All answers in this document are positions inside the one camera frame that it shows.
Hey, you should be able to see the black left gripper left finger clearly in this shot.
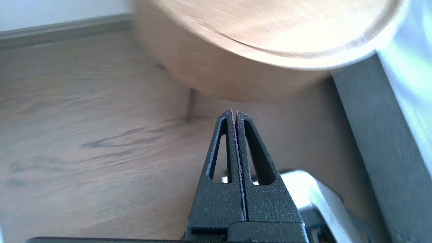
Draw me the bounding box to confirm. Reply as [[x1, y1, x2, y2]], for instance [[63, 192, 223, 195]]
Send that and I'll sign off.
[[186, 109, 245, 241]]

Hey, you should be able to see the round wooden side table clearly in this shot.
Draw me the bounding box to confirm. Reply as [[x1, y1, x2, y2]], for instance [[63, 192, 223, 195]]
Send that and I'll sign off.
[[133, 0, 405, 123]]

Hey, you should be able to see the white box-shaped device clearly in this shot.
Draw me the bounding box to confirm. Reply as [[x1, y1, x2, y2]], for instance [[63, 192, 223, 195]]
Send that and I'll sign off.
[[221, 170, 358, 243]]

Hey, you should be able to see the white bed mattress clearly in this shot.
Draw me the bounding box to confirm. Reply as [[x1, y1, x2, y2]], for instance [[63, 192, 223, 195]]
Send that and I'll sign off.
[[376, 0, 432, 169]]

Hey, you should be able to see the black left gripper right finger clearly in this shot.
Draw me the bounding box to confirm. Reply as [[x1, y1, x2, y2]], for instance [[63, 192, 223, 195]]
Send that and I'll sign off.
[[235, 110, 303, 223]]

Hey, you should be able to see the round wooden bedside table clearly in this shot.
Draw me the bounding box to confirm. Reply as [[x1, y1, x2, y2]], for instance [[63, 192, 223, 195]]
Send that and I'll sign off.
[[135, 3, 333, 103]]

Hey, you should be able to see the brown wooden baseboard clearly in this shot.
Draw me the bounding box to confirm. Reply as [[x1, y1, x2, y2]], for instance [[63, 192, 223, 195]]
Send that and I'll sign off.
[[0, 13, 135, 51]]

